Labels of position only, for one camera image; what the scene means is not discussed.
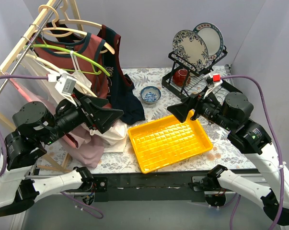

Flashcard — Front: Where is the pink tank top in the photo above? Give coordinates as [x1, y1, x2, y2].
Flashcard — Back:
[5, 76, 105, 169]

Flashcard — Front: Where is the white tank top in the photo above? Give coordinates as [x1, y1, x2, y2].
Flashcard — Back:
[17, 54, 127, 154]

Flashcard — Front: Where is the cream hanger front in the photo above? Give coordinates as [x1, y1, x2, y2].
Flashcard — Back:
[21, 53, 97, 103]

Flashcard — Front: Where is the cream hanger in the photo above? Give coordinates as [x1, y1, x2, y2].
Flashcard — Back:
[21, 53, 97, 103]
[42, 27, 115, 55]
[51, 0, 102, 31]

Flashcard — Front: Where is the pink hanger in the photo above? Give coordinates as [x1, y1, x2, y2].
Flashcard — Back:
[9, 79, 35, 102]

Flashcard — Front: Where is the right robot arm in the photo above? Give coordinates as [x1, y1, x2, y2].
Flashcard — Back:
[167, 92, 289, 226]

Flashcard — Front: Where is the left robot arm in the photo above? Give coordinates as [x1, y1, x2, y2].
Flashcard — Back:
[0, 94, 123, 217]

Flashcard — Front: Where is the navy tank top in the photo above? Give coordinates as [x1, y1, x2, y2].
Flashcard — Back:
[98, 25, 145, 125]

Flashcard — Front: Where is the green hanger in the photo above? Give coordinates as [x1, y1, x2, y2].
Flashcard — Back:
[31, 44, 110, 77]

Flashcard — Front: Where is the red tank top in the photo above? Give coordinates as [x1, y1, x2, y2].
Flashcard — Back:
[34, 33, 108, 99]

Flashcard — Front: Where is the cream hanger rear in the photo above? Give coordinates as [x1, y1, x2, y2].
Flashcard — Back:
[51, 0, 102, 31]

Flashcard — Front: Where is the red mug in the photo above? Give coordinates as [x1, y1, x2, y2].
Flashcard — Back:
[173, 69, 188, 87]

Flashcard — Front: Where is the white camisole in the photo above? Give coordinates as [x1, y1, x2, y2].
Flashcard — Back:
[70, 50, 92, 89]

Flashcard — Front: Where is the blue white small bowl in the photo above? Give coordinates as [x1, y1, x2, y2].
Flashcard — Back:
[140, 86, 162, 104]

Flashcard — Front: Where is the yellow plastic tray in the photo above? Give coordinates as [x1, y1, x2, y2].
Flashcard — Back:
[128, 111, 213, 174]

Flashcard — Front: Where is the floral blue plate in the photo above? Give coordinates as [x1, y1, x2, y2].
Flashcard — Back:
[173, 30, 208, 72]

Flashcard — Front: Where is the wooden clothes rack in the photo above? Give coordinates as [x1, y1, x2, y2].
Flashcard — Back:
[0, 0, 81, 173]

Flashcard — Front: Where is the green rimmed white plate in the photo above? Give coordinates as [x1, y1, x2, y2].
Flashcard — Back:
[193, 22, 224, 60]

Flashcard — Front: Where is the black wire dish rack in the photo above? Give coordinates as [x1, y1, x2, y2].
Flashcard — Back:
[162, 47, 231, 99]

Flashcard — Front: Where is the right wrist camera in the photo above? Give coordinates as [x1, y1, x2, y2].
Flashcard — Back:
[203, 72, 223, 98]

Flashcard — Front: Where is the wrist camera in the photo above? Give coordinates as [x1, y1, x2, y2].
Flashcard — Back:
[55, 73, 76, 99]
[203, 72, 223, 98]

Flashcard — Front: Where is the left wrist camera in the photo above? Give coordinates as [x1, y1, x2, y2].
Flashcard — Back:
[55, 73, 76, 99]

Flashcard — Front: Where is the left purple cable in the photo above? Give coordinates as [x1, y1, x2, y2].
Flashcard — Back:
[0, 74, 104, 219]

